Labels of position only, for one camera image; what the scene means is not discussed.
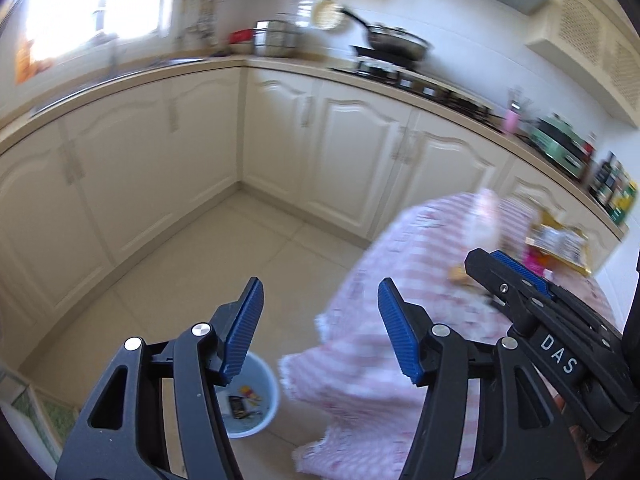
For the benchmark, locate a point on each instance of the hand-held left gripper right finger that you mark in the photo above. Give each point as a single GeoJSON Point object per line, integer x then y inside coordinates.
{"type": "Point", "coordinates": [397, 330]}

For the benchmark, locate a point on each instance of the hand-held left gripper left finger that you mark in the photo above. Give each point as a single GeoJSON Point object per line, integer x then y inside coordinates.
{"type": "Point", "coordinates": [245, 330]}

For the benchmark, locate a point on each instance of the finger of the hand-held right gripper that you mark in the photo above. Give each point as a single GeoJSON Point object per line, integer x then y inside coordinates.
{"type": "Point", "coordinates": [520, 270]}
{"type": "Point", "coordinates": [495, 282]}

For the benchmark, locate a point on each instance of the orange bread snack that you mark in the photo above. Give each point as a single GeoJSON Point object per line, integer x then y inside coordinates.
{"type": "Point", "coordinates": [457, 275]}

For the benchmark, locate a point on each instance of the light blue plastic bin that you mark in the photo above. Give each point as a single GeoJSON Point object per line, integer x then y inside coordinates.
{"type": "Point", "coordinates": [265, 390]}

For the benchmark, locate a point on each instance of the pink wrapper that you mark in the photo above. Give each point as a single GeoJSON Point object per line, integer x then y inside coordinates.
{"type": "Point", "coordinates": [534, 261]}

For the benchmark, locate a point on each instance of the pink checked tablecloth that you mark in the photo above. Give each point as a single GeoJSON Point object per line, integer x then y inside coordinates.
{"type": "Point", "coordinates": [370, 310]}

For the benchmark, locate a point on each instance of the yellow snack packet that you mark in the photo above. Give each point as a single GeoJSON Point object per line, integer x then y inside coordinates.
{"type": "Point", "coordinates": [557, 240]}

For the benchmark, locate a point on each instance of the yellow wrapper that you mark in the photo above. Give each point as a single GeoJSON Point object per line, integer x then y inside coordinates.
{"type": "Point", "coordinates": [250, 394]}

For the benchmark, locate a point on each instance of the clear plastic bottle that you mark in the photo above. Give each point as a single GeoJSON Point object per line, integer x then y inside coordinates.
{"type": "Point", "coordinates": [485, 215]}

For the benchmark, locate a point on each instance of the black wrapper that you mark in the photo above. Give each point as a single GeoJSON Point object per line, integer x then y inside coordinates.
{"type": "Point", "coordinates": [237, 406]}

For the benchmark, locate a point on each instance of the row of seasoning bottles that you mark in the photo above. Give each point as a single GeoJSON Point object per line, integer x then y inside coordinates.
{"type": "Point", "coordinates": [612, 187]}

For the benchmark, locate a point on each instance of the green countertop oven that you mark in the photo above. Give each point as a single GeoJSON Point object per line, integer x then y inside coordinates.
{"type": "Point", "coordinates": [557, 145]}

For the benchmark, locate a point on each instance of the pink utensil holder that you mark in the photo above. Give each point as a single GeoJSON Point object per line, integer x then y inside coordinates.
{"type": "Point", "coordinates": [511, 122]}

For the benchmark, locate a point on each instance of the cream kitchen base cabinet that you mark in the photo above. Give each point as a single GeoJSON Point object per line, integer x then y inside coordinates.
{"type": "Point", "coordinates": [350, 150]}

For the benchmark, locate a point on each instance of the black gas stove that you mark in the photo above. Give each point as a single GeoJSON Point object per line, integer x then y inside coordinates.
{"type": "Point", "coordinates": [425, 87]}

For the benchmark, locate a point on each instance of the green patterned glass door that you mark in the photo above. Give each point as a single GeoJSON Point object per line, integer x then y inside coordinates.
{"type": "Point", "coordinates": [42, 410]}

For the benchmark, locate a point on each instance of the black frying pan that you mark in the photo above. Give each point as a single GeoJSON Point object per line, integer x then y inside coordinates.
{"type": "Point", "coordinates": [395, 42]}

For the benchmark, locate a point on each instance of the red bowl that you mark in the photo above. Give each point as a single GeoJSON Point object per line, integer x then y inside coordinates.
{"type": "Point", "coordinates": [242, 36]}

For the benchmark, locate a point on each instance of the stainless steel pot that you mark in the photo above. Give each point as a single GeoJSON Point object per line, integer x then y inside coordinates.
{"type": "Point", "coordinates": [275, 37]}

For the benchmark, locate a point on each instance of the white round strainer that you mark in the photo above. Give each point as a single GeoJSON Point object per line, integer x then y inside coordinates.
{"type": "Point", "coordinates": [327, 15]}

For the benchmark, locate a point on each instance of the hanging metal utensils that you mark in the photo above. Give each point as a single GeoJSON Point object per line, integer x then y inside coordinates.
{"type": "Point", "coordinates": [205, 10]}

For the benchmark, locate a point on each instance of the orange packet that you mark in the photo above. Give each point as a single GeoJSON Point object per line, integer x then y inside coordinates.
{"type": "Point", "coordinates": [30, 62]}

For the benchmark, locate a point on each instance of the cream wall cabinet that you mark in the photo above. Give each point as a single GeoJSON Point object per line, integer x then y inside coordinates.
{"type": "Point", "coordinates": [585, 35]}

